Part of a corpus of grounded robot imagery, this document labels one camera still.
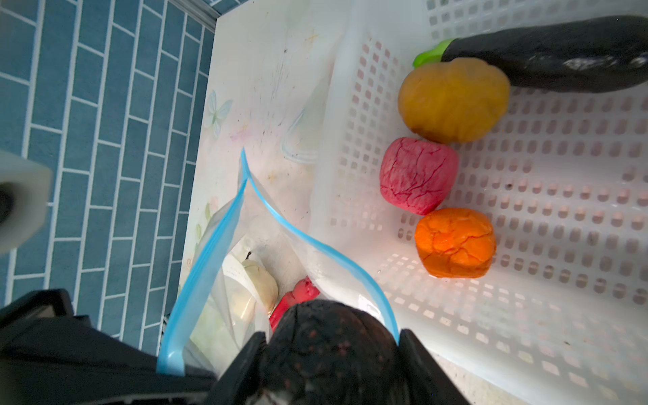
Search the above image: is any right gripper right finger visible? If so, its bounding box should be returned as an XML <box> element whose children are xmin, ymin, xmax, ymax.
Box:
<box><xmin>398</xmin><ymin>329</ymin><xmax>469</xmax><ymax>405</ymax></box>

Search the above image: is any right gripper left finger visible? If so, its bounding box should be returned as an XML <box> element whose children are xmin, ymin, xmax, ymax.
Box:
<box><xmin>202</xmin><ymin>332</ymin><xmax>267</xmax><ymax>405</ymax></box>

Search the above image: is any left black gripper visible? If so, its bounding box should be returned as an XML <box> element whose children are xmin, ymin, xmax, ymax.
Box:
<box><xmin>1</xmin><ymin>290</ymin><xmax>217</xmax><ymax>404</ymax></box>

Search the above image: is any dark round crinkled food toy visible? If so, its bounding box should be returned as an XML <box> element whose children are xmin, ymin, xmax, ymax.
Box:
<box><xmin>248</xmin><ymin>300</ymin><xmax>410</xmax><ymax>404</ymax></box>

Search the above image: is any cream white bun toy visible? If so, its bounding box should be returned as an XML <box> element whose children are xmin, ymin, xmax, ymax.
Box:
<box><xmin>242</xmin><ymin>258</ymin><xmax>279</xmax><ymax>316</ymax></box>

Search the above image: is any red chili pepper toy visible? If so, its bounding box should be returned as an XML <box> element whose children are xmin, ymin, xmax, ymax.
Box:
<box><xmin>269</xmin><ymin>277</ymin><xmax>320</xmax><ymax>331</ymax></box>

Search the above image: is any clear zip top bag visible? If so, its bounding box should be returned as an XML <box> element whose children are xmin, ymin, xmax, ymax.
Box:
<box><xmin>156</xmin><ymin>153</ymin><xmax>399</xmax><ymax>376</ymax></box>

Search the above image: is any pink crinkled food toy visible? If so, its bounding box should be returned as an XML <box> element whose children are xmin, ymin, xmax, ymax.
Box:
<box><xmin>379</xmin><ymin>138</ymin><xmax>459</xmax><ymax>215</ymax></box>

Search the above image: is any yellow potato toy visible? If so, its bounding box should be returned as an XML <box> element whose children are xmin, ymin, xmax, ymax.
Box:
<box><xmin>398</xmin><ymin>58</ymin><xmax>511</xmax><ymax>143</ymax></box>

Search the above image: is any dark purple eggplant toy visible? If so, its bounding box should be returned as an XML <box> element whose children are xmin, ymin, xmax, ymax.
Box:
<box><xmin>413</xmin><ymin>15</ymin><xmax>647</xmax><ymax>93</ymax></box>

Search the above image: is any orange crinkled food toy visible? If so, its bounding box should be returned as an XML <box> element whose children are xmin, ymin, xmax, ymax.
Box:
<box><xmin>414</xmin><ymin>208</ymin><xmax>496</xmax><ymax>278</ymax></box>

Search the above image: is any white plastic mesh basket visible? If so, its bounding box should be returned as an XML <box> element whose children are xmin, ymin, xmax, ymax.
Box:
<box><xmin>310</xmin><ymin>1</ymin><xmax>647</xmax><ymax>404</ymax></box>

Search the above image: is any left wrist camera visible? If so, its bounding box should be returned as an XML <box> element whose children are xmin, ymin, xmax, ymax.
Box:
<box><xmin>1</xmin><ymin>150</ymin><xmax>52</xmax><ymax>255</ymax></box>

